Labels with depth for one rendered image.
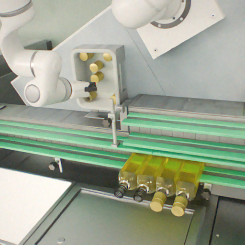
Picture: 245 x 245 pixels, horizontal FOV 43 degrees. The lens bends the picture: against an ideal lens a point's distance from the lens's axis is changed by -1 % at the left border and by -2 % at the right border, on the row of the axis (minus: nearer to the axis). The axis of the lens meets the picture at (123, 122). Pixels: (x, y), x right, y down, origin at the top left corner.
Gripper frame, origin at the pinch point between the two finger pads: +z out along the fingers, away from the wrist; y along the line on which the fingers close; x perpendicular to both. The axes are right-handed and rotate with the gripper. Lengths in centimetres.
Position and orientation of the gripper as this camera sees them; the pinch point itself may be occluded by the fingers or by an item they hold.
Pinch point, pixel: (85, 85)
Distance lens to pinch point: 109.7
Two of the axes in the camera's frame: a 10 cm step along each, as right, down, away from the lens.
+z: 3.7, -1.7, 9.1
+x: 0.6, -9.8, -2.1
